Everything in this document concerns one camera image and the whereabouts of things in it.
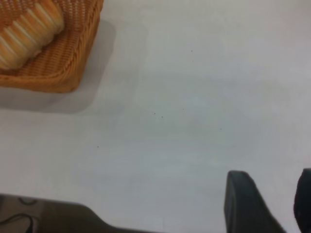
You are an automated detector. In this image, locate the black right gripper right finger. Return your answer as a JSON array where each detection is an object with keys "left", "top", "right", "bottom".
[{"left": 294, "top": 168, "right": 311, "bottom": 233}]

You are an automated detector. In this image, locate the striped long bread roll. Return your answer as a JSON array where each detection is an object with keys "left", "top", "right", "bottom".
[{"left": 0, "top": 0, "right": 65, "bottom": 71}]

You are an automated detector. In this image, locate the thin black cable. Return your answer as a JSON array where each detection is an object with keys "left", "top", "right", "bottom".
[{"left": 0, "top": 213, "right": 37, "bottom": 230}]

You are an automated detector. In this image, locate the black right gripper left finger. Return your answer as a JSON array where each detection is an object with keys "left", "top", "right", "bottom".
[{"left": 224, "top": 171, "right": 287, "bottom": 233}]

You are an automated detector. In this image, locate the orange woven wicker basket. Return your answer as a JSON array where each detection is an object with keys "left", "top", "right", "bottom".
[{"left": 0, "top": 0, "right": 104, "bottom": 94}]

